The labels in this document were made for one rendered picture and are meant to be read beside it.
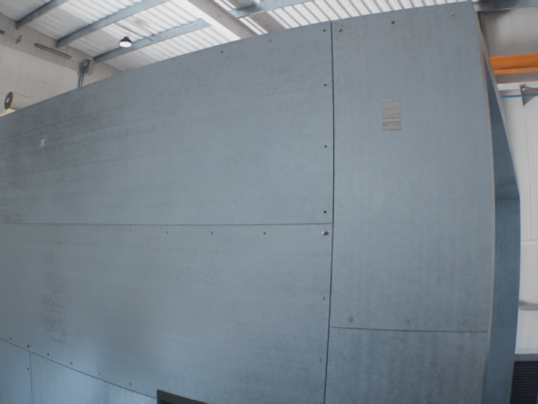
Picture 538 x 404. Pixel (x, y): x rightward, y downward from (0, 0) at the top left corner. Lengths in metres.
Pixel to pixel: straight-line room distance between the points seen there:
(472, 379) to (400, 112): 0.66
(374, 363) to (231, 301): 0.44
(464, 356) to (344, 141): 0.60
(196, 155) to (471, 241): 0.82
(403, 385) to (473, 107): 0.67
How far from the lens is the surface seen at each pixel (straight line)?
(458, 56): 1.22
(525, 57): 9.87
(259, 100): 1.39
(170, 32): 12.27
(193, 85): 1.55
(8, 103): 11.69
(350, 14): 11.15
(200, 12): 10.12
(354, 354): 1.21
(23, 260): 2.21
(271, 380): 1.33
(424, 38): 1.26
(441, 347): 1.15
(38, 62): 13.10
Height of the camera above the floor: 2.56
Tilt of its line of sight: 7 degrees up
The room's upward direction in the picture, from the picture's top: 2 degrees clockwise
